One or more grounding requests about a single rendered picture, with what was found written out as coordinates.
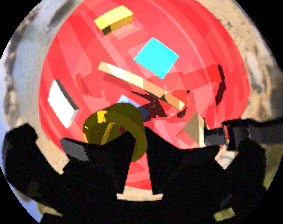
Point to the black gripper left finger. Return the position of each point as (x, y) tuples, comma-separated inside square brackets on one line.
[(113, 157)]

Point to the white flat rectangular block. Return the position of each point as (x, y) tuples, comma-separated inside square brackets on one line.
[(62, 104)]

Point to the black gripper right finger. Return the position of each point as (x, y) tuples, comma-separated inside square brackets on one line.
[(166, 160)]

